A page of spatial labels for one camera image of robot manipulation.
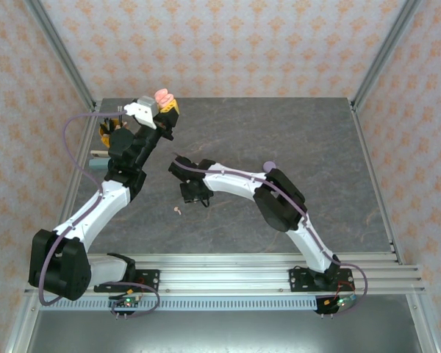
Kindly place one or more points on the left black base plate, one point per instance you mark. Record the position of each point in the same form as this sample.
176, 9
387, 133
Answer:
148, 279

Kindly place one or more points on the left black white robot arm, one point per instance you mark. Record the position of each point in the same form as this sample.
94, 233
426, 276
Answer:
95, 209

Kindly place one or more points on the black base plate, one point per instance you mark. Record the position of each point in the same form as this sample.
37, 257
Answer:
299, 280
148, 279

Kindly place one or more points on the grey metal shelf panel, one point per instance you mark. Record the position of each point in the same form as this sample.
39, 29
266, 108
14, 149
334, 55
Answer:
224, 331

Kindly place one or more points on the aluminium mounting rail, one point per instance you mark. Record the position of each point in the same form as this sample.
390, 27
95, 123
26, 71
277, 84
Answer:
224, 279

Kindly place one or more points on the aluminium table side rail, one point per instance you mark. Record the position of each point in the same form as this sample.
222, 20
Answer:
89, 128
365, 147

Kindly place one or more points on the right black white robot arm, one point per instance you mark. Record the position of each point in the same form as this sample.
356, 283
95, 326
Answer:
231, 180

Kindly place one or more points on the aluminium frame post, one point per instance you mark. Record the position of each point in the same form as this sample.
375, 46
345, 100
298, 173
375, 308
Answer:
62, 55
384, 55

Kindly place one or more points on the teal beige stapler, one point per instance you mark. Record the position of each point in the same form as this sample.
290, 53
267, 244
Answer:
97, 164

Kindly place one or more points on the pink round charging case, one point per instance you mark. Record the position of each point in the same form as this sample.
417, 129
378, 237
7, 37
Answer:
164, 96

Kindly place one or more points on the purple round charging case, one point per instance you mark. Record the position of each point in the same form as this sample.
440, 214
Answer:
269, 165

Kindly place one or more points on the orange pen cup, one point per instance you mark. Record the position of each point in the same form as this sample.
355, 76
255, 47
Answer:
103, 140

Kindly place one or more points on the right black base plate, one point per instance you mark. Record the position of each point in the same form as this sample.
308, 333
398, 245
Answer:
299, 280

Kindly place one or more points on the aluminium frame leg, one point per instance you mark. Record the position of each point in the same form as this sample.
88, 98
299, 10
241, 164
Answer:
424, 327
20, 327

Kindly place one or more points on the tall black silver-tipped pen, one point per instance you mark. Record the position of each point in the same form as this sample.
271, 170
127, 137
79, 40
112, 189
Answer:
121, 117

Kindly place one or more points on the black marker pen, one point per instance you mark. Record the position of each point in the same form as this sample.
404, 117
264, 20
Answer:
106, 125

